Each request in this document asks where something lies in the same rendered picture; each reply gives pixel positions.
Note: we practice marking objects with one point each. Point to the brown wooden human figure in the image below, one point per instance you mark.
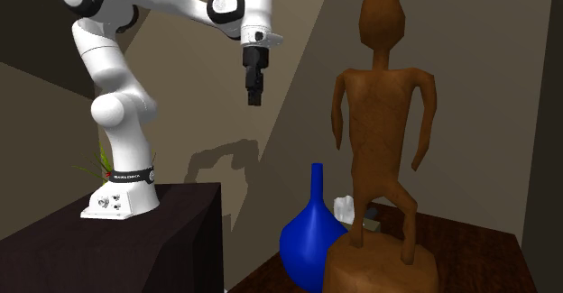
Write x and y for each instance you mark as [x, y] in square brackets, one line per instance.
[382, 151]

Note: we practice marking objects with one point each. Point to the white tissue box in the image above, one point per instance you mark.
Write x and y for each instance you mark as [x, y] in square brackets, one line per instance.
[345, 211]

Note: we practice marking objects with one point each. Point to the blue long-necked vase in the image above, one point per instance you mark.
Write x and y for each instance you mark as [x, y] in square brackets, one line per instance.
[310, 243]

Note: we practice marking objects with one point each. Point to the dark robot stand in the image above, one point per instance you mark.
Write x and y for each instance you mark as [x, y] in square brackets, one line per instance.
[110, 248]

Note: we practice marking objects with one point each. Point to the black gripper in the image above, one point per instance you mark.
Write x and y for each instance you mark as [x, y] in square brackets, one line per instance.
[254, 58]

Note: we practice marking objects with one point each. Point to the green spiky plant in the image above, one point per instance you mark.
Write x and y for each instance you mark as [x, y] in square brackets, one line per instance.
[99, 164]

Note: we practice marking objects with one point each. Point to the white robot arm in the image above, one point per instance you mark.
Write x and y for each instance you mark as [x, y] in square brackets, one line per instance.
[119, 107]

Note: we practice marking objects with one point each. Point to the dark brown wooden table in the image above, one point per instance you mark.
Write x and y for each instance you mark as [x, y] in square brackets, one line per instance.
[475, 257]

